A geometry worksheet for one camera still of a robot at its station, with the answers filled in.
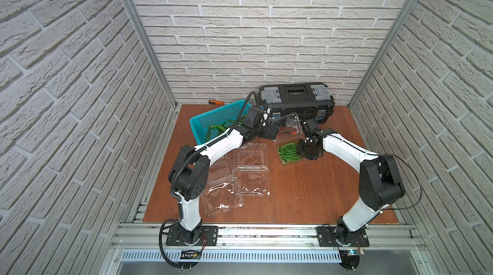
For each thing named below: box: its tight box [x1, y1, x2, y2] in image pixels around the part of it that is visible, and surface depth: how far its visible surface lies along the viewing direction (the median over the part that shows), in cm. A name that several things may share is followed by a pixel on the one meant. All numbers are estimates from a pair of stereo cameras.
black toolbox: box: [258, 82, 336, 125], surface depth 102 cm
